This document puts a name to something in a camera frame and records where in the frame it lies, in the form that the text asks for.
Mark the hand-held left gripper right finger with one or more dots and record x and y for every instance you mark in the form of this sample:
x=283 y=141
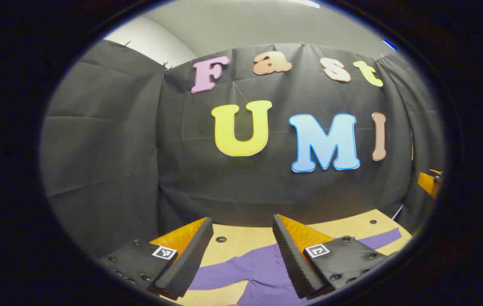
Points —
x=294 y=263

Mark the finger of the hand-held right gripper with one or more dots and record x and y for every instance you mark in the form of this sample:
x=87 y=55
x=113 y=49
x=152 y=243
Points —
x=428 y=182

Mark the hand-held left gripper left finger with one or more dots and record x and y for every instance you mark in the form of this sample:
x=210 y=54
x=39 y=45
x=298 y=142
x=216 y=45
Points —
x=190 y=263

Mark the purple knit cardigan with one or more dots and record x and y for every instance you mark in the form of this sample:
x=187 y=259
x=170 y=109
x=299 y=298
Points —
x=262 y=272

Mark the black backdrop cloth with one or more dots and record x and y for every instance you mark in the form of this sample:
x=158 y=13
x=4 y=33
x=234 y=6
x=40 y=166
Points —
x=118 y=148

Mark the ceiling light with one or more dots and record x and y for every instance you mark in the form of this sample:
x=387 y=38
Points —
x=305 y=2

